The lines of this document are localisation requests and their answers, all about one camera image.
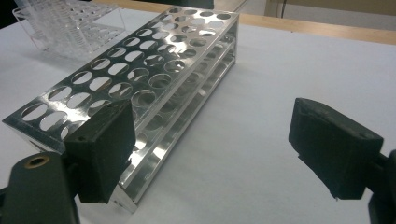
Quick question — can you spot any metal tube rack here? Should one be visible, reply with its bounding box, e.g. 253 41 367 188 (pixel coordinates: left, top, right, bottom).
2 6 241 214

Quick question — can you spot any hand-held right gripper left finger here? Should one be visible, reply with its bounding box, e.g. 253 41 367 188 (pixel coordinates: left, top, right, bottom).
64 99 137 205

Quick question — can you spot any clear acrylic tube rack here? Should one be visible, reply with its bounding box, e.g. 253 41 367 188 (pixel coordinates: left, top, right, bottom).
12 0 127 62

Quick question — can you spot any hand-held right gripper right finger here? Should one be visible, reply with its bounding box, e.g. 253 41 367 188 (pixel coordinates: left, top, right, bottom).
288 97 385 201

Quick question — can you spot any light wooden furniture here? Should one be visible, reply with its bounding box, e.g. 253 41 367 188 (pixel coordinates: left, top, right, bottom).
264 0 396 18

